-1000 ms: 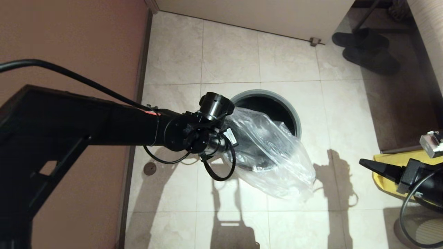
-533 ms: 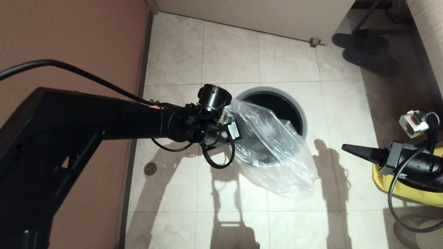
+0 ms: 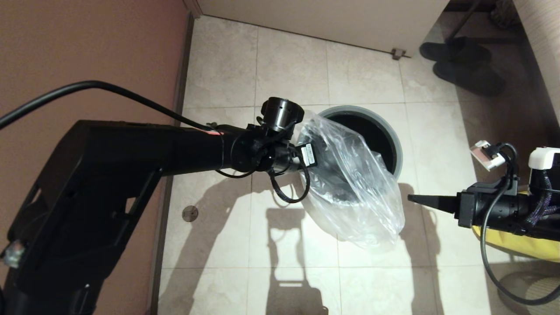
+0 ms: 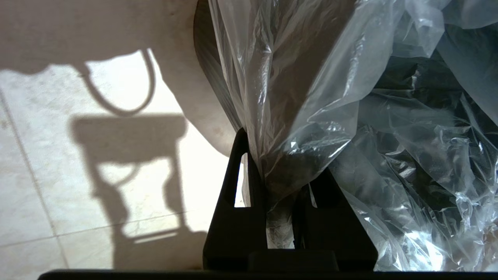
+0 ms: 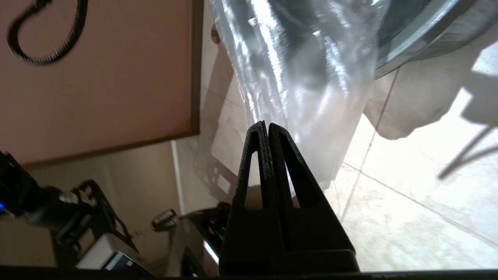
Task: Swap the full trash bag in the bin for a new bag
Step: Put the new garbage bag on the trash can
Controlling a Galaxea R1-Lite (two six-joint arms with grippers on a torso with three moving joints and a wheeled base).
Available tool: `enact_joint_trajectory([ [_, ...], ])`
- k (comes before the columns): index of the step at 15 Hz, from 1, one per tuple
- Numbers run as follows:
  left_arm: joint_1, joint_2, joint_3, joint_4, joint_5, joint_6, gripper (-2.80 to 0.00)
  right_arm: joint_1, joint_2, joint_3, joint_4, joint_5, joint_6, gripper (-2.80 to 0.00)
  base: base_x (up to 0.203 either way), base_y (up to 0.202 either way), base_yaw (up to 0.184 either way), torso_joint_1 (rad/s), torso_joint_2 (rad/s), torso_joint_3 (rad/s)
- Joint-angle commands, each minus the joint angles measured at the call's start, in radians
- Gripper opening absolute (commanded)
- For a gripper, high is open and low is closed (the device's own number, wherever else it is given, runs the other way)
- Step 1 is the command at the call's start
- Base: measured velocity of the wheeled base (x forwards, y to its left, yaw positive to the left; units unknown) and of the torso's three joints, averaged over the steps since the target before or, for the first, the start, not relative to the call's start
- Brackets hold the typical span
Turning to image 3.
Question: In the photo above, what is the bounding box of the beige striped upholstered furniture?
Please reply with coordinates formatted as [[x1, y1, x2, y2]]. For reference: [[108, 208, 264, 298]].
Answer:
[[514, 0, 560, 124]]

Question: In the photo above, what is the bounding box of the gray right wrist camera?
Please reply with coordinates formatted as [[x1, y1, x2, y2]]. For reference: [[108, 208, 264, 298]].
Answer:
[[470, 140, 508, 171]]

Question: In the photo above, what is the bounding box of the white door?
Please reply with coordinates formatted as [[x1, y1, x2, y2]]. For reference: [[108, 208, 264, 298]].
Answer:
[[199, 0, 450, 57]]

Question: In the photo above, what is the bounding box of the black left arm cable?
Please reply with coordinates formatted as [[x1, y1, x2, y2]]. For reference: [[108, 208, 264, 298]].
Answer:
[[267, 166, 311, 204]]

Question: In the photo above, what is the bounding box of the black slipper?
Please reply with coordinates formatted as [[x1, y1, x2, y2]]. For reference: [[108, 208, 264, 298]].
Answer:
[[419, 37, 492, 64], [432, 61, 507, 97]]

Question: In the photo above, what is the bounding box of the dark wall baseboard strip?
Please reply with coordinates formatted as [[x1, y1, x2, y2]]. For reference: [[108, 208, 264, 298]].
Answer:
[[146, 13, 196, 315]]

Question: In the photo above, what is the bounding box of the clear plastic trash bag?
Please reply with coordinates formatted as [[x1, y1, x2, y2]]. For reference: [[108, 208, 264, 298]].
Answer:
[[295, 109, 405, 250]]

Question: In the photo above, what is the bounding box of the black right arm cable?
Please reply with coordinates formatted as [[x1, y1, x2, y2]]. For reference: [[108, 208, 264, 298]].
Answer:
[[480, 143, 560, 305]]

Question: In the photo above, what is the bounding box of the gray fuzzy bundle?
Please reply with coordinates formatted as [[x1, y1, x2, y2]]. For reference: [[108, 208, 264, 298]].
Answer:
[[489, 0, 521, 30]]

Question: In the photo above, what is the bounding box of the smooth thin black cable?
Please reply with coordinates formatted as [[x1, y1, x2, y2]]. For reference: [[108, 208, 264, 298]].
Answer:
[[0, 80, 219, 133]]

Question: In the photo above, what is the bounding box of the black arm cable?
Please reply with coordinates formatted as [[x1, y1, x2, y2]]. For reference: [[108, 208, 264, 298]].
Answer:
[[267, 166, 311, 204], [480, 143, 560, 305]]

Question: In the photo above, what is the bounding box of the grey trash bin rim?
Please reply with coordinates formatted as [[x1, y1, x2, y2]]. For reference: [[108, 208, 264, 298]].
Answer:
[[317, 105, 403, 178]]

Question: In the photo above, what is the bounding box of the grey round trash bin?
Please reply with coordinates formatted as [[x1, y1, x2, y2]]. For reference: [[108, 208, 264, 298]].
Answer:
[[317, 105, 403, 206]]

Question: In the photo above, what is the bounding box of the yellow bag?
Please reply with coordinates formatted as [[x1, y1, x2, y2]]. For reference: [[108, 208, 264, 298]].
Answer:
[[472, 225, 560, 263]]

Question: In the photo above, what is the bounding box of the beige ribbed round object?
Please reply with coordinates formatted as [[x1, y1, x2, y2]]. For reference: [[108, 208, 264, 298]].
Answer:
[[525, 280, 560, 315]]

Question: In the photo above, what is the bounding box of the dark furniture leg pole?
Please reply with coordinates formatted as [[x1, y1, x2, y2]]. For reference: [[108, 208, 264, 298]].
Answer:
[[444, 0, 482, 42]]

